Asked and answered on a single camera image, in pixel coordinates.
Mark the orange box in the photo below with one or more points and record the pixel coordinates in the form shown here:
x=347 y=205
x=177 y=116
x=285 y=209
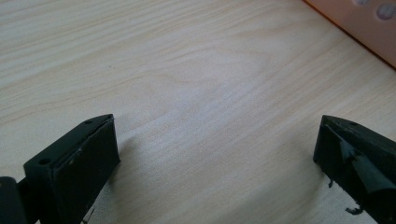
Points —
x=367 y=25

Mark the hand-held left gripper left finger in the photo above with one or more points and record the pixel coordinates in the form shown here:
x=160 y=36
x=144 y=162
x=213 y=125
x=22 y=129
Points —
x=74 y=174

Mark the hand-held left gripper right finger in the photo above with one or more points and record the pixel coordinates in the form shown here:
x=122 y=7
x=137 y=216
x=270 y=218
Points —
x=358 y=161

